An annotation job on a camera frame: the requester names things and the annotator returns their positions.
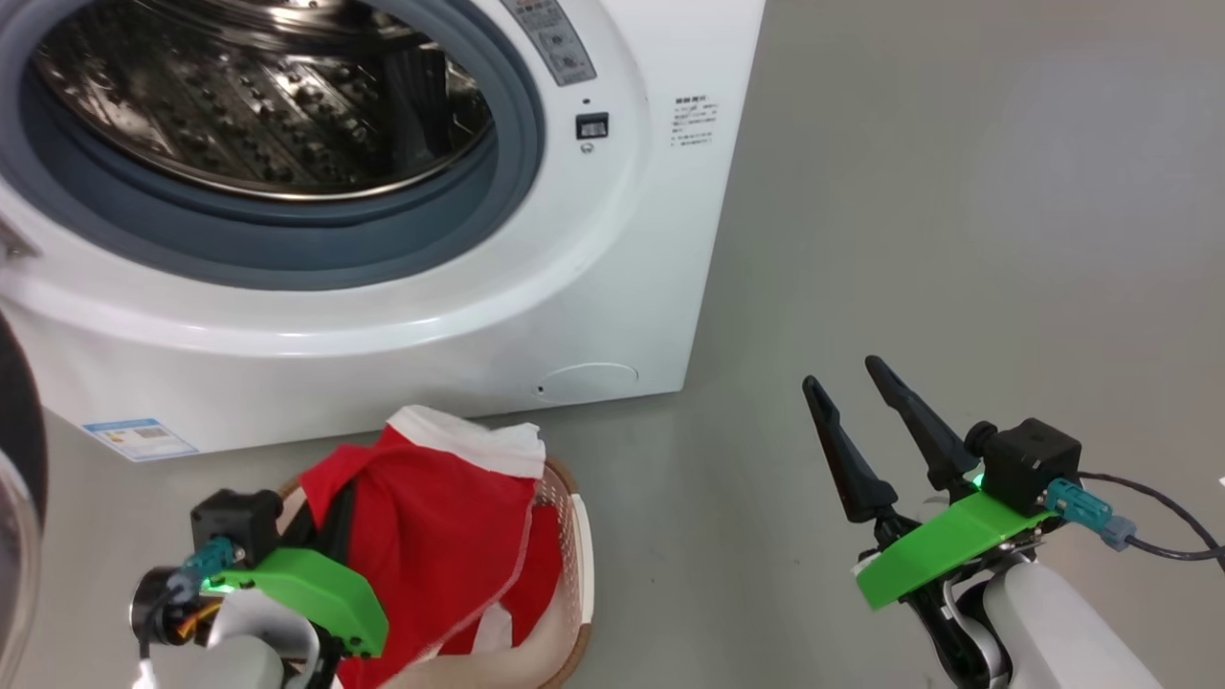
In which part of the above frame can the blue energy label sticker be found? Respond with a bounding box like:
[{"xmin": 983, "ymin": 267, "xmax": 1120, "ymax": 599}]
[{"xmin": 81, "ymin": 417, "xmax": 199, "ymax": 464}]

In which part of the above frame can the left camera cable teal plug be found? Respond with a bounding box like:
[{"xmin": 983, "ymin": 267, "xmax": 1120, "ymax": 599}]
[{"xmin": 167, "ymin": 536, "xmax": 240, "ymax": 587}]

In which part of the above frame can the right camera cable teal plug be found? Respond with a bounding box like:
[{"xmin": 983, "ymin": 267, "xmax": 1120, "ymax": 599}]
[{"xmin": 1043, "ymin": 471, "xmax": 1225, "ymax": 564}]

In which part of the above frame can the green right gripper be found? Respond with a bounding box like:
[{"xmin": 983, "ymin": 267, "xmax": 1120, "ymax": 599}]
[{"xmin": 802, "ymin": 355, "xmax": 1056, "ymax": 613}]

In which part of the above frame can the red garment with white band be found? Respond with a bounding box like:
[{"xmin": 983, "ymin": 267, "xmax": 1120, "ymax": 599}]
[{"xmin": 299, "ymin": 405, "xmax": 566, "ymax": 689}]

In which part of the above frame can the grey warning sticker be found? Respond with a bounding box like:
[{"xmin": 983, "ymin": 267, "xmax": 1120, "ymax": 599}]
[{"xmin": 500, "ymin": 0, "xmax": 597, "ymax": 87}]

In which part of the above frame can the white front-load washing machine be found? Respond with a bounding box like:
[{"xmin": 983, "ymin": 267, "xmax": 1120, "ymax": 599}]
[{"xmin": 0, "ymin": 0, "xmax": 767, "ymax": 463}]

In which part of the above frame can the round grey glass washer door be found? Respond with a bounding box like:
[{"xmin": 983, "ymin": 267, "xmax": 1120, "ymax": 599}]
[{"xmin": 0, "ymin": 311, "xmax": 49, "ymax": 689}]

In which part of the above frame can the camera cable teal plug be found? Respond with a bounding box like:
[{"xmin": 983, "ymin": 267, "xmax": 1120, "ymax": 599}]
[
  {"xmin": 1043, "ymin": 471, "xmax": 1225, "ymax": 564},
  {"xmin": 167, "ymin": 536, "xmax": 240, "ymax": 587}
]

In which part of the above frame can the round drain filter cover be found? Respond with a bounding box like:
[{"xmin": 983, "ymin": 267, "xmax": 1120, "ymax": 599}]
[{"xmin": 533, "ymin": 361, "xmax": 640, "ymax": 405}]

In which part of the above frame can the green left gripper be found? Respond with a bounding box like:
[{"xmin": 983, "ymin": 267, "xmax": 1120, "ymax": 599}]
[{"xmin": 211, "ymin": 478, "xmax": 390, "ymax": 661}]

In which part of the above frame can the cream perforated laundry basket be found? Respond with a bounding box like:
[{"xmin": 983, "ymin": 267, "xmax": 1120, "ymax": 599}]
[{"xmin": 278, "ymin": 457, "xmax": 596, "ymax": 689}]

